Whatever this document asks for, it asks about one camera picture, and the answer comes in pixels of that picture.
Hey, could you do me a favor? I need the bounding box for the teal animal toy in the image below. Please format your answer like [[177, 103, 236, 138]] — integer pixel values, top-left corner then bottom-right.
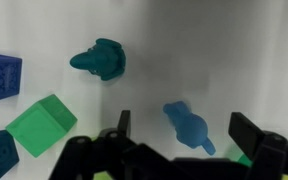
[[69, 37, 127, 82]]

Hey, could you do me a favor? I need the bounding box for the light blue animal toy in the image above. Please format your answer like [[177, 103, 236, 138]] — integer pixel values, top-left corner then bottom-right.
[[162, 100, 217, 157]]

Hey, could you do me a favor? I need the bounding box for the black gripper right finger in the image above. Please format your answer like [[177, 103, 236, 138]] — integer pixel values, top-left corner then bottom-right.
[[228, 111, 288, 180]]

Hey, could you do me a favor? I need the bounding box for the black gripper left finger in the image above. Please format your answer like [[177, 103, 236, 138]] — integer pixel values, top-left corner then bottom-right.
[[48, 109, 192, 180]]

